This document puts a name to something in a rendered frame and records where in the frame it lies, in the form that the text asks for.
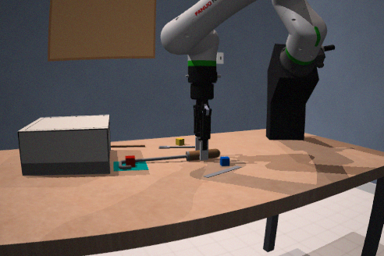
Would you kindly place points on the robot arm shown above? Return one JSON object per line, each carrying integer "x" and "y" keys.
{"x": 303, "y": 51}

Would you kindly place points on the teal square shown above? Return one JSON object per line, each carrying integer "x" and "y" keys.
{"x": 139, "y": 166}

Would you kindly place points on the small blue cube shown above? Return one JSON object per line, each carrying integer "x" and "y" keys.
{"x": 224, "y": 161}

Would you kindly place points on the metal hook with brown wooden handle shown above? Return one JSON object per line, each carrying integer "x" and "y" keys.
{"x": 190, "y": 156}

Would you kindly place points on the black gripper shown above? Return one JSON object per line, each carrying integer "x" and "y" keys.
{"x": 202, "y": 116}

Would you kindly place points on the small yellow cube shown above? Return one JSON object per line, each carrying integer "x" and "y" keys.
{"x": 179, "y": 141}

